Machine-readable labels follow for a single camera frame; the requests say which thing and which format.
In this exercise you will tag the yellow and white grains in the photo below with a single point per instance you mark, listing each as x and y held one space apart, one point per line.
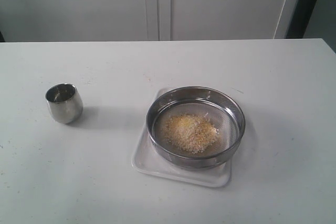
190 133

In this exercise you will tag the stainless steel cup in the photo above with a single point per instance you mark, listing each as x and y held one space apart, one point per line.
64 103

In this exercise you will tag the round metal sieve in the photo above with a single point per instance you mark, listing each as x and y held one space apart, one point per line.
222 111

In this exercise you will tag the white square tray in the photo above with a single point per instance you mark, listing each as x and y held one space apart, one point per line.
155 156

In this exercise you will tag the white cabinet doors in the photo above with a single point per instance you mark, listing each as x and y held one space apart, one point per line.
136 20

